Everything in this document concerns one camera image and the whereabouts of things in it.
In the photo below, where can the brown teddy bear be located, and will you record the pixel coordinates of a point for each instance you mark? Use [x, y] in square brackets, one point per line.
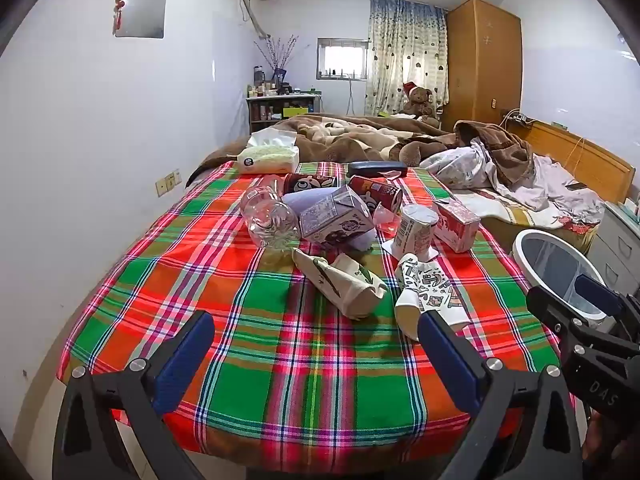
[419, 105]

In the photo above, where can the small clear plastic cup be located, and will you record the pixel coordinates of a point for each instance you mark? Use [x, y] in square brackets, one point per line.
[387, 220]

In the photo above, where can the patterned white paper cup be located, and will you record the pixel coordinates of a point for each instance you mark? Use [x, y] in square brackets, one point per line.
[425, 295]

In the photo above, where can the red cartoon can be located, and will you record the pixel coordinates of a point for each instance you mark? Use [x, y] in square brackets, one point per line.
[375, 192]
[307, 183]

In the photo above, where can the flattened beige paper cup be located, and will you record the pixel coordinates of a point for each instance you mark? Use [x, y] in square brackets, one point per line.
[315, 272]

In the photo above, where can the dry branches in vase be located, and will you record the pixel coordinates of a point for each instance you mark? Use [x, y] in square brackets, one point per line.
[277, 57]

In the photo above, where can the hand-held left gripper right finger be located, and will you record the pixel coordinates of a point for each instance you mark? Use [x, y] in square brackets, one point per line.
[445, 355]

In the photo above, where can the purple white milk carton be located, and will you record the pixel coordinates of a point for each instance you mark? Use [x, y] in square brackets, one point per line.
[335, 217]

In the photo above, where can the crumpled beige paper cup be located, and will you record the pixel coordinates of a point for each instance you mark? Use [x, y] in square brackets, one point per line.
[357, 290]

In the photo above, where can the patterned curtain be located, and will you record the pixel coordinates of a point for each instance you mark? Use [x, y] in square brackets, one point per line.
[405, 55]

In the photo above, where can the white floral pillow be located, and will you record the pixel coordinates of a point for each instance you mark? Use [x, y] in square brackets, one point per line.
[460, 167]

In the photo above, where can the air conditioner pipe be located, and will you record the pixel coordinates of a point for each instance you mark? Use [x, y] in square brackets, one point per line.
[250, 10]

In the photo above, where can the wooden headboard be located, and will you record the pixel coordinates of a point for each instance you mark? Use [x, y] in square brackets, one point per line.
[585, 155]

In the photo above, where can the pale pink garment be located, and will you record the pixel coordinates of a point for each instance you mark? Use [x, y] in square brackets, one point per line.
[550, 185]

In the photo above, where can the cluttered shelf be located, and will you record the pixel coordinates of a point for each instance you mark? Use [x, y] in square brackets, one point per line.
[280, 112]

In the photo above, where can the wooden wardrobe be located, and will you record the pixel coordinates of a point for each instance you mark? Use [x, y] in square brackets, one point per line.
[482, 60]

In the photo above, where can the red hanging ornament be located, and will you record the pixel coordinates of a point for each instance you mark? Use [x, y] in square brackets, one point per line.
[120, 7]

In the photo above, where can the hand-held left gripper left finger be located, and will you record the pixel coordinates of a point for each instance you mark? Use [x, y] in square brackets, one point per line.
[185, 355]

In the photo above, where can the wall socket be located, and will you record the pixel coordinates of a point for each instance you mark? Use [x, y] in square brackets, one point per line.
[167, 183]

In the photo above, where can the tissue pack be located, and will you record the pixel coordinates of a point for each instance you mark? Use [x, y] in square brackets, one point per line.
[267, 160]

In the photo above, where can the window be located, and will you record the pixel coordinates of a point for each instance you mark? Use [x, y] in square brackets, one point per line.
[342, 60]

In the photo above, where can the black phone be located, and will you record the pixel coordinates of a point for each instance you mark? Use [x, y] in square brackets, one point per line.
[576, 186]

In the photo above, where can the plaid cloth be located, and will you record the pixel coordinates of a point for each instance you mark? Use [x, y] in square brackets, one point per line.
[300, 385]

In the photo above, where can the clear plastic bottle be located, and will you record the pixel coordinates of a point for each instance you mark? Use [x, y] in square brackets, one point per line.
[265, 215]

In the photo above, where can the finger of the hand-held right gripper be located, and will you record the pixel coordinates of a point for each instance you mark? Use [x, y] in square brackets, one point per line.
[597, 292]
[555, 310]

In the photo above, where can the brown fleece throw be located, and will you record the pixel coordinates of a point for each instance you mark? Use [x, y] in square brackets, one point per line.
[505, 150]

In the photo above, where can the brown blanket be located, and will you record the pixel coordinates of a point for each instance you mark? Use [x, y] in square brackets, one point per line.
[350, 142]

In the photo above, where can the red white carton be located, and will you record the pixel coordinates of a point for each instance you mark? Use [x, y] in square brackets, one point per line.
[457, 227]

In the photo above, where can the shiny wall panel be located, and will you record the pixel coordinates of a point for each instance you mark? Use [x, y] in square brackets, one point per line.
[145, 10]

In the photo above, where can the floral bed sheet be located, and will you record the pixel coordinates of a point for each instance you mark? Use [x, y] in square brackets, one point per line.
[520, 212]

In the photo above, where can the white trash bin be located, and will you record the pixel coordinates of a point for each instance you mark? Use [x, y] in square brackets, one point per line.
[550, 260]

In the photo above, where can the white nightstand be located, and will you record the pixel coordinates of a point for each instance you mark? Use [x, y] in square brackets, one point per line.
[620, 240]

